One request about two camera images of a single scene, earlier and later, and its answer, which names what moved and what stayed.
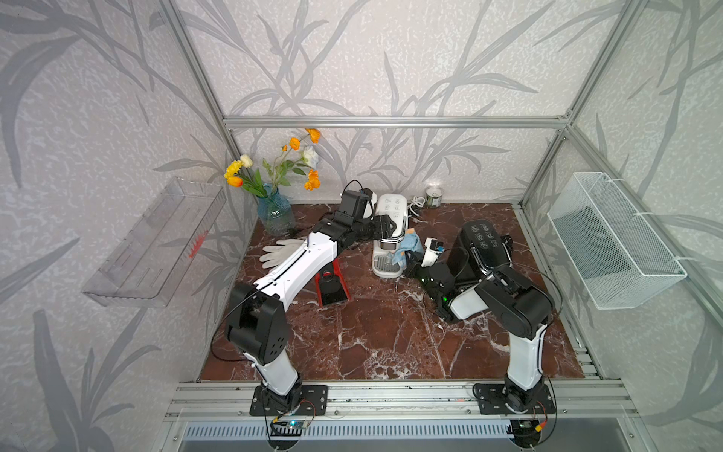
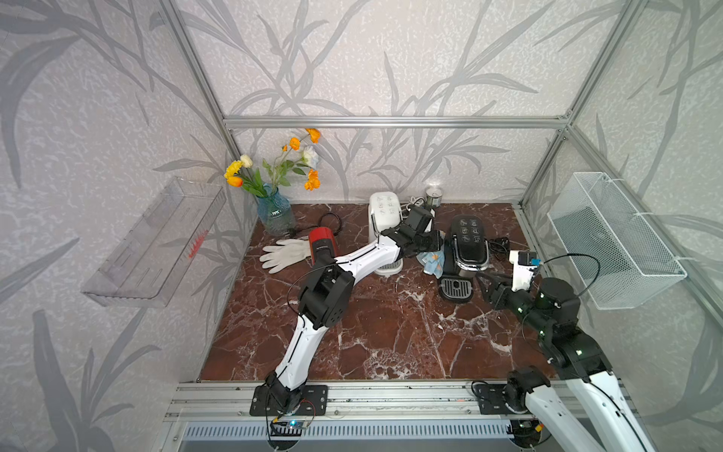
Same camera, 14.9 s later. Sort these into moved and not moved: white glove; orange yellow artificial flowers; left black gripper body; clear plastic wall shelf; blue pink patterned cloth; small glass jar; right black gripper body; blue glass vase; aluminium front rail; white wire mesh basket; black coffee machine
Moved: right black gripper body; black coffee machine; left black gripper body; blue pink patterned cloth
Not moved: small glass jar; aluminium front rail; clear plastic wall shelf; blue glass vase; white wire mesh basket; white glove; orange yellow artificial flowers
